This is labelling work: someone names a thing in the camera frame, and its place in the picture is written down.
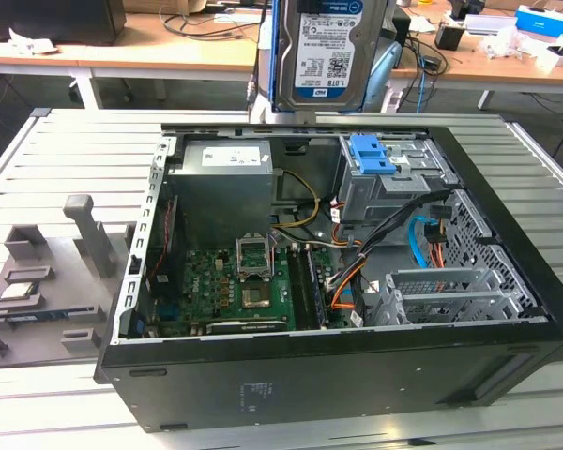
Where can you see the black monitor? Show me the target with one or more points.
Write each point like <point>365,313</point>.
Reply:
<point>51,19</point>

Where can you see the hard disk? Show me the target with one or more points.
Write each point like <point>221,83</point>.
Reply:
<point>328,51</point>

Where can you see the small white box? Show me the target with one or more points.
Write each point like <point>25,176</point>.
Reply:
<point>560,55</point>

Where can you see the RAM stick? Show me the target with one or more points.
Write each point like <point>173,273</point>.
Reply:
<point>37,317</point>

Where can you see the metal disk bay cage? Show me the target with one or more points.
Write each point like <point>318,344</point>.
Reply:
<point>363,197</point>

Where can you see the grey power supply unit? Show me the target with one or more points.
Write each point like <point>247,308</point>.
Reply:
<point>225,197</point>

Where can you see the black RAM slot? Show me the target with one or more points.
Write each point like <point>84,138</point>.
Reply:
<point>302,286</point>

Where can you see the CPU socket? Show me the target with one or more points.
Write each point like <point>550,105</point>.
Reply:
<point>256,296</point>

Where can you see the silver CPU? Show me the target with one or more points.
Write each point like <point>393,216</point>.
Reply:
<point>18,291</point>

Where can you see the grey parts rack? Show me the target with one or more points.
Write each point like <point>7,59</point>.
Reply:
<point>75,286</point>

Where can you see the wooden desk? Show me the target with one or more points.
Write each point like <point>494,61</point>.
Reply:
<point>169,56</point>

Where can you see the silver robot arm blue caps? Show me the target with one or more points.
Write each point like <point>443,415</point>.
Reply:
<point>385,70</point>

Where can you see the green motherboard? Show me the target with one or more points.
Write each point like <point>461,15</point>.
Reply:
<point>216,286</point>

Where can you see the black box speaker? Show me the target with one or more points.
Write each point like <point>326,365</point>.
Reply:
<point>401,23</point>

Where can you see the small black cube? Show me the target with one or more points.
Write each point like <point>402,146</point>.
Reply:
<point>448,36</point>

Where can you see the black open PC case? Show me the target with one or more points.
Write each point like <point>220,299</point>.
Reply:
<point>309,379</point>

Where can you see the blue cardboard box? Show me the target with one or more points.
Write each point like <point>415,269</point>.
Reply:
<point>542,19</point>

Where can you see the blue empty disk carrier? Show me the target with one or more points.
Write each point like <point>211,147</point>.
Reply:
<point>367,154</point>

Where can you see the black graphics card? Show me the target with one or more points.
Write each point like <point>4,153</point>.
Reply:
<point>246,325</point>

